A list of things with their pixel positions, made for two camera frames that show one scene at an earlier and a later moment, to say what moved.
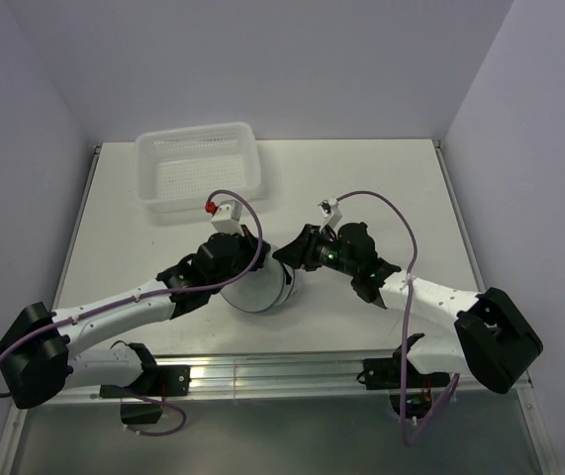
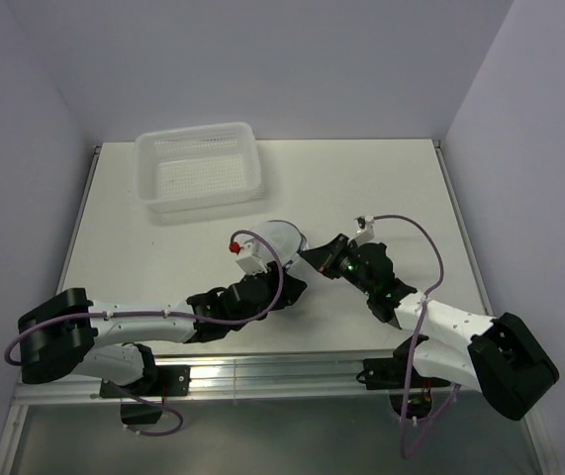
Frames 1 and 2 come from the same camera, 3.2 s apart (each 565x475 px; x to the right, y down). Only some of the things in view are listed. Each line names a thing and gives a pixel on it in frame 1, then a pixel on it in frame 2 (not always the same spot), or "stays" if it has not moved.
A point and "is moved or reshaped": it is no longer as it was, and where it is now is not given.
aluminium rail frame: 259,373 stays
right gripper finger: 296,252 → 324,256
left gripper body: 245,254 → 273,287
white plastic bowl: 266,287 is moved or reshaped
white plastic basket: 178,169 stays
